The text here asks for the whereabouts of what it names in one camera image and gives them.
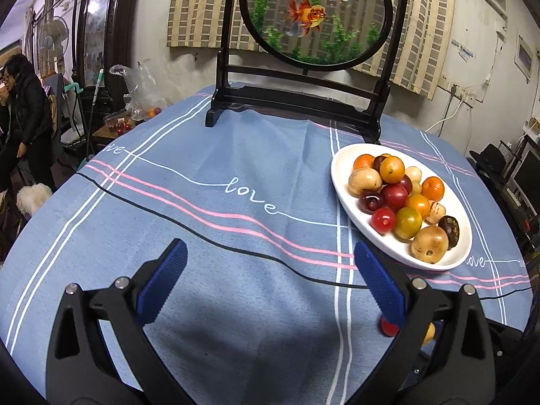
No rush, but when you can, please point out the beige round fruit with hole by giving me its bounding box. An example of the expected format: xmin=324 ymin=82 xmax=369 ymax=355
xmin=410 ymin=226 xmax=449 ymax=264

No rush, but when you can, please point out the small red cherry tomato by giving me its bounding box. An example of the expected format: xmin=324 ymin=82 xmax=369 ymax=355
xmin=370 ymin=207 xmax=396 ymax=236

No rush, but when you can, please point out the yellow green tomato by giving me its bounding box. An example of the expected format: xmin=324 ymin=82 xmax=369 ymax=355
xmin=394 ymin=207 xmax=423 ymax=240

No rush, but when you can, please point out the dark brown mangosteen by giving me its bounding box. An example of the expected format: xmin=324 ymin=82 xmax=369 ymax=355
xmin=437 ymin=216 xmax=460 ymax=250

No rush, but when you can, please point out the small dark red plum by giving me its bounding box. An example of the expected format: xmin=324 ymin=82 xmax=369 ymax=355
xmin=358 ymin=190 xmax=384 ymax=214

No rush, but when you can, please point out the orange kumquat back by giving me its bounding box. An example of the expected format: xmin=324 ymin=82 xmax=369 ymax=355
xmin=406 ymin=193 xmax=431 ymax=220

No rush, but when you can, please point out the striped beige melon fruit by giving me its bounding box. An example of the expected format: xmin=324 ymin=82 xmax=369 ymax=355
xmin=426 ymin=200 xmax=446 ymax=224

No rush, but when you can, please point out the large red plum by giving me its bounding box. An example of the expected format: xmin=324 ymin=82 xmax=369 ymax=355
xmin=381 ymin=184 xmax=408 ymax=212

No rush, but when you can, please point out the beige potato shaped fruit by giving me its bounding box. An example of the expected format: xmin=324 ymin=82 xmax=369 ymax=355
xmin=348 ymin=167 xmax=383 ymax=196

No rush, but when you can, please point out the pale cream round fruit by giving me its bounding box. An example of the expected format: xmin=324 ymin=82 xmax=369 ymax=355
xmin=405 ymin=165 xmax=422 ymax=194

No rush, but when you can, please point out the small orange tangerine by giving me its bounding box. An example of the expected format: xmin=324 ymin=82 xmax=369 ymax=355
xmin=379 ymin=156 xmax=405 ymax=184

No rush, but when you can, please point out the large orange mandarin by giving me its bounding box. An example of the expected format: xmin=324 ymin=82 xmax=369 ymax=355
xmin=352 ymin=154 xmax=374 ymax=170

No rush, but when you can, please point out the red tomato on table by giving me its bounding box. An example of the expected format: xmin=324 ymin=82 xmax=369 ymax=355
xmin=379 ymin=316 xmax=400 ymax=338

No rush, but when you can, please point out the longan fruit front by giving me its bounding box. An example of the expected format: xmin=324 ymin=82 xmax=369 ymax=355
xmin=422 ymin=323 xmax=437 ymax=346

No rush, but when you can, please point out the blue striped tablecloth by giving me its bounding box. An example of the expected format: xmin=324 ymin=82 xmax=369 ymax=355
xmin=0 ymin=83 xmax=534 ymax=405

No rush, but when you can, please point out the white oval plate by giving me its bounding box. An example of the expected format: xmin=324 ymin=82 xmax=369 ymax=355
xmin=330 ymin=143 xmax=472 ymax=272

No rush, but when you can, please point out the white fluffy dog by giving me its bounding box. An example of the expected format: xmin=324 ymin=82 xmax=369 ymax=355
xmin=17 ymin=183 xmax=52 ymax=217

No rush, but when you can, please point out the black hat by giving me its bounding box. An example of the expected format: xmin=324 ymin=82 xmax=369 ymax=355
xmin=468 ymin=143 xmax=507 ymax=181

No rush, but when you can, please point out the computer monitor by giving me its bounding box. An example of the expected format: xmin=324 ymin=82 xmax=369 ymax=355
xmin=505 ymin=134 xmax=539 ymax=217

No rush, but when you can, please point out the seated person in black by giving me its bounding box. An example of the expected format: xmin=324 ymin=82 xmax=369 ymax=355
xmin=1 ymin=54 xmax=56 ymax=191

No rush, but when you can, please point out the clear plastic bag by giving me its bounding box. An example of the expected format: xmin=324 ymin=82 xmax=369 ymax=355
xmin=109 ymin=61 xmax=168 ymax=122

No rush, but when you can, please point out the goldfish round screen ornament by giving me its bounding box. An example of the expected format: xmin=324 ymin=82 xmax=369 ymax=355
xmin=205 ymin=0 xmax=407 ymax=143

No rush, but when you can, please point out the standing electric fan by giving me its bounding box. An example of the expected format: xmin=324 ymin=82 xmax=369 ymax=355
xmin=37 ymin=17 xmax=70 ymax=64

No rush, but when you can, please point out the beige checkered curtain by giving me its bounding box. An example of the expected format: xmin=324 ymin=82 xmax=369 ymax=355
xmin=167 ymin=0 xmax=455 ymax=99

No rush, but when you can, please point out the wall power strip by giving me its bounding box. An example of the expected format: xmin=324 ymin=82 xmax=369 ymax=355
xmin=437 ymin=75 xmax=477 ymax=108

